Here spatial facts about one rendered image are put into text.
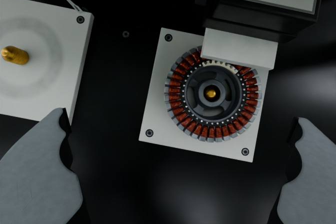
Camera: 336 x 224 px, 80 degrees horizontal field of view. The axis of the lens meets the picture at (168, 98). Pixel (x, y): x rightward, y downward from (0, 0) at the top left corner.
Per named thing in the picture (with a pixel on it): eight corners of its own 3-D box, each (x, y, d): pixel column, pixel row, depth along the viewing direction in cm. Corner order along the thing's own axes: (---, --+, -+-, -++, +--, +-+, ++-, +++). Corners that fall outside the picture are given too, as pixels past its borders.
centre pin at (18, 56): (27, 66, 26) (11, 61, 23) (11, 63, 26) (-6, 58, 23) (30, 51, 26) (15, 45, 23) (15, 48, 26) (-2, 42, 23)
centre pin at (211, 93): (212, 103, 26) (218, 103, 24) (198, 100, 26) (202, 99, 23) (215, 88, 26) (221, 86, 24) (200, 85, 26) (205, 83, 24)
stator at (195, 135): (239, 146, 26) (251, 153, 22) (154, 126, 26) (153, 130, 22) (258, 63, 26) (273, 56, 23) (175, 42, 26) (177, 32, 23)
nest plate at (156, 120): (248, 160, 27) (252, 162, 26) (139, 139, 27) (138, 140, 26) (268, 52, 28) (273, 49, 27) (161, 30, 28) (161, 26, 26)
